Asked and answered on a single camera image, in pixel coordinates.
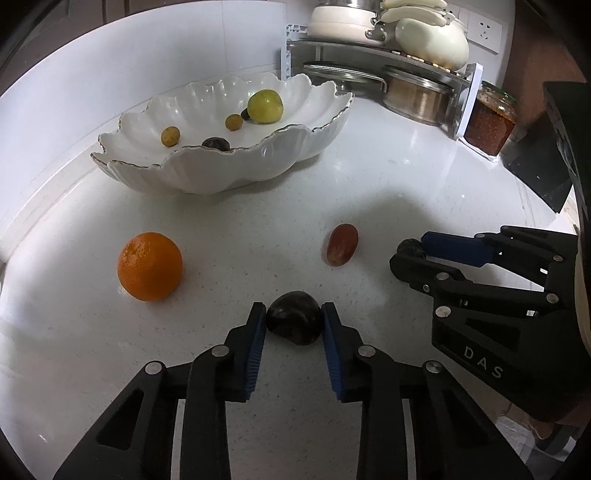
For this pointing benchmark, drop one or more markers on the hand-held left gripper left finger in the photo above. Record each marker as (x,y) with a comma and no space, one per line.
(255,350)

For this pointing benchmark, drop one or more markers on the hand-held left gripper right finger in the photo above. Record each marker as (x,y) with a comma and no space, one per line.
(333,355)

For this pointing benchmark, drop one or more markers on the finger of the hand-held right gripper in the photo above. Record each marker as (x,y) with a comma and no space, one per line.
(415,274)
(457,249)

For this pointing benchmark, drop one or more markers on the small dark grape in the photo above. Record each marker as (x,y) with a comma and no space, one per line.
(410,245)

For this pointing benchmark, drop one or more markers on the dark purple plum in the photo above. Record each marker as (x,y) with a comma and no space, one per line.
(216,143)
(294,323)

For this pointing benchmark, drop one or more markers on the white scalloped bowl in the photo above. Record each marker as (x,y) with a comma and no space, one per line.
(207,170)

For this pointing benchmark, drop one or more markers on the small yellow fruit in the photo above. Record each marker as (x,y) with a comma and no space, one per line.
(170,136)
(233,122)

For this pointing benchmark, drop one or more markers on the large red grape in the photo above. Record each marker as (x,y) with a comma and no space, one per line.
(342,243)

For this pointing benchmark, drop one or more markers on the black flat slab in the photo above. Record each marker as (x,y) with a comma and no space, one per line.
(540,170)

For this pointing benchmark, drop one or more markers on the glass jar of red sauce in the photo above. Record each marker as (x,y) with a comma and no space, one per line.
(489,124)

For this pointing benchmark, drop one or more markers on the orange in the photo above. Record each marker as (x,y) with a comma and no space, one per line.
(150,266)

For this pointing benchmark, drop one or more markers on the brown patterned trivet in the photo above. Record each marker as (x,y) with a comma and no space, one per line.
(443,66)

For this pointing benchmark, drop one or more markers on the dark wooden cutting board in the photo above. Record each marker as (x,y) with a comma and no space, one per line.
(535,69)

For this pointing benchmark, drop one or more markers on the cream ceramic pot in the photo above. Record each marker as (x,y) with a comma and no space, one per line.
(434,41)

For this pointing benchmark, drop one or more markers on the glass pot lid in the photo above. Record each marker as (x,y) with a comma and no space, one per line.
(341,74)

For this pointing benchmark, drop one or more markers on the green apple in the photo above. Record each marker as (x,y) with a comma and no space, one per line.
(264,106)

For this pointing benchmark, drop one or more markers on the white grey shelf rack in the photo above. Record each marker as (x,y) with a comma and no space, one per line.
(323,44)

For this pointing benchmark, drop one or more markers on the cream steamer pot with lid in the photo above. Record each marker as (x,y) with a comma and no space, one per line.
(341,23)

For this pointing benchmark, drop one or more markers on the steel steamer pot with lid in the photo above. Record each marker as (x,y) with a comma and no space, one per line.
(351,3)

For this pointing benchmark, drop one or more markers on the white wall socket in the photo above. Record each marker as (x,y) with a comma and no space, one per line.
(459,11)
(485,30)

